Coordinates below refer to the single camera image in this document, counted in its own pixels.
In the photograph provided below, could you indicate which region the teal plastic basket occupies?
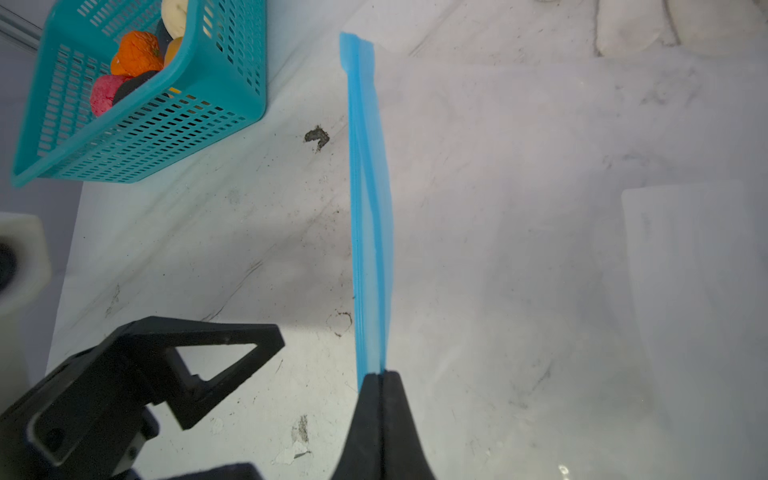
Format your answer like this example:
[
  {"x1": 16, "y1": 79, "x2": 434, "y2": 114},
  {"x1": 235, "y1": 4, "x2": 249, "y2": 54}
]
[{"x1": 12, "y1": 1, "x2": 268, "y2": 187}]

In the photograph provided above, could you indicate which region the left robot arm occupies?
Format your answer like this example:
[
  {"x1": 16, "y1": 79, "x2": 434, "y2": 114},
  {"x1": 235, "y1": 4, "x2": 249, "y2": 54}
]
[{"x1": 1, "y1": 213, "x2": 284, "y2": 479}]

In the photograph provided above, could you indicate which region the black toy eggplant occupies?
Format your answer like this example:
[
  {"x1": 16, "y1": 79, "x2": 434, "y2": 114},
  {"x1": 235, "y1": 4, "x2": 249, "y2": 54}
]
[{"x1": 154, "y1": 19, "x2": 173, "y2": 59}]

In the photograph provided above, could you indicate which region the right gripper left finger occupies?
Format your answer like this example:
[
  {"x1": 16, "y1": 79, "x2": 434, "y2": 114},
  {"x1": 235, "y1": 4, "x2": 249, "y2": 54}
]
[{"x1": 331, "y1": 374, "x2": 383, "y2": 480}]

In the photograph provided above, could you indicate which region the cream toy pear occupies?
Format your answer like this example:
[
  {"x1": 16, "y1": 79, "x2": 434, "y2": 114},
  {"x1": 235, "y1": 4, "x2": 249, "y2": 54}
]
[{"x1": 161, "y1": 0, "x2": 188, "y2": 39}]

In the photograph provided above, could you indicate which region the clear zip bag blue zipper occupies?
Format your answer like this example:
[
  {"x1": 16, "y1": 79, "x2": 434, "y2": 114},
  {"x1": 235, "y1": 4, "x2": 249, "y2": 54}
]
[{"x1": 342, "y1": 1, "x2": 767, "y2": 479}]

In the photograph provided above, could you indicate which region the black toy avocado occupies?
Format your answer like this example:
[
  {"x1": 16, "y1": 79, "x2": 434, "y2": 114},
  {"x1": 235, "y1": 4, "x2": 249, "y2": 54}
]
[{"x1": 112, "y1": 70, "x2": 158, "y2": 106}]

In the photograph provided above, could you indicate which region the pink toy fruit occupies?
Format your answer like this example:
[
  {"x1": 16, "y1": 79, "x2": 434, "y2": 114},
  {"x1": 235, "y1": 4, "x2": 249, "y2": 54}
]
[{"x1": 90, "y1": 75, "x2": 131, "y2": 117}]

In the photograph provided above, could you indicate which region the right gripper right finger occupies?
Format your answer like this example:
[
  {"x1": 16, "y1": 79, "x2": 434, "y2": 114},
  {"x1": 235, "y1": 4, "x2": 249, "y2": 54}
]
[{"x1": 381, "y1": 371, "x2": 435, "y2": 480}]

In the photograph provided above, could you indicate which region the yellow orange toy fruit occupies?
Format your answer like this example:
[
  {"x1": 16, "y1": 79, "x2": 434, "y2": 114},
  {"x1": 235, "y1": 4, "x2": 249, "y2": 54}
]
[{"x1": 164, "y1": 37, "x2": 183, "y2": 67}]

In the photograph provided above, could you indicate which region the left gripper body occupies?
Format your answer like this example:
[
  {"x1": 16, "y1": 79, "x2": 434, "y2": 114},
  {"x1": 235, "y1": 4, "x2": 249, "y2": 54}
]
[{"x1": 1, "y1": 338, "x2": 264, "y2": 479}]

